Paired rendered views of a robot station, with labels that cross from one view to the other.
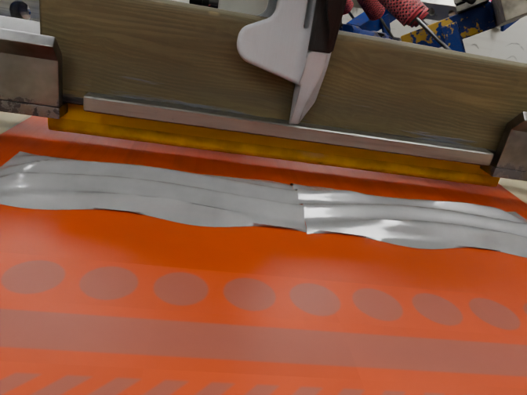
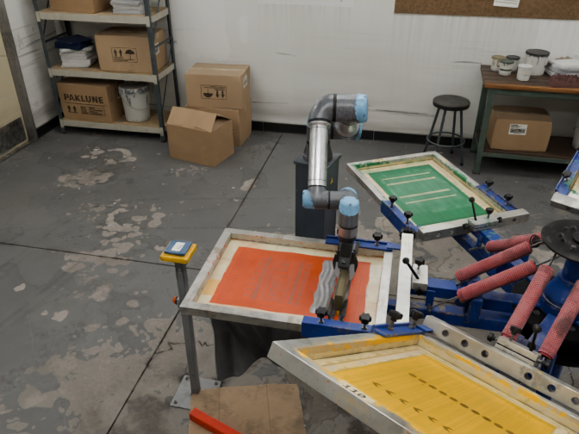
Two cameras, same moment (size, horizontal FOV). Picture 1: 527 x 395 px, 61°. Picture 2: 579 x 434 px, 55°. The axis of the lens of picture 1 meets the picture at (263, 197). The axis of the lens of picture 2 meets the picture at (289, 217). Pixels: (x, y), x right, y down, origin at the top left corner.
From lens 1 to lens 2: 238 cm
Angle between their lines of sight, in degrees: 95
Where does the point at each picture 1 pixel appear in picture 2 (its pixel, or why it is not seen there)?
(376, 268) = (308, 288)
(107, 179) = (328, 268)
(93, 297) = (305, 268)
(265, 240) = (315, 280)
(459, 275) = (307, 294)
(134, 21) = not seen: hidden behind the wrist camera
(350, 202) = (326, 290)
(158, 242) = (314, 272)
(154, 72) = not seen: hidden behind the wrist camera
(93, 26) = not seen: hidden behind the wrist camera
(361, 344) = (296, 282)
